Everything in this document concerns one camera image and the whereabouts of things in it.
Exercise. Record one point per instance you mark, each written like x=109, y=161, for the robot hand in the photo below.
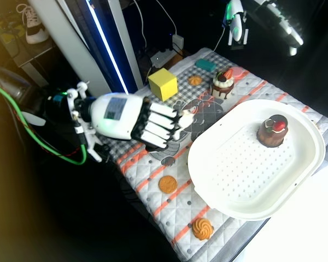
x=285, y=26
x=117, y=114

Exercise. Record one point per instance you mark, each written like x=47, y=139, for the chocolate cupcake toy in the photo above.
x=221, y=87

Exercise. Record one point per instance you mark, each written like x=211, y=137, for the chocolate cake with strawberry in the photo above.
x=272, y=132

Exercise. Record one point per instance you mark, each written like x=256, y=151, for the white perforated plastic tray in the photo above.
x=243, y=169

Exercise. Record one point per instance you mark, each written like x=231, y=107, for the yellow cube block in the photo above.
x=164, y=84

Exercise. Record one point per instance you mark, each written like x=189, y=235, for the pink round toy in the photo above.
x=238, y=73

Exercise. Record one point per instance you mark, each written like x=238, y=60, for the white power strip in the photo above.
x=161, y=58

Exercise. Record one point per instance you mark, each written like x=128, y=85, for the white column with blue light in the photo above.
x=68, y=46

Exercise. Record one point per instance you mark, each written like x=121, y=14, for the small orange swirl cookie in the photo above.
x=194, y=80

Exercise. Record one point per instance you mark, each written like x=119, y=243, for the round flat orange cookie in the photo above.
x=168, y=184

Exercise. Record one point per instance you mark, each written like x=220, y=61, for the teal rectangular block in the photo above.
x=205, y=65

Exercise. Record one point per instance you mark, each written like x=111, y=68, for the grey quilt with bear print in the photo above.
x=164, y=213

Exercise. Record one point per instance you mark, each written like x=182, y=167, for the white sneaker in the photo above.
x=34, y=24

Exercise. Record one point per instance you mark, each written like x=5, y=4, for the large orange swirl cookie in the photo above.
x=202, y=229

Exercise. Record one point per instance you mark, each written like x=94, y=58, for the white wall adapter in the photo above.
x=177, y=42

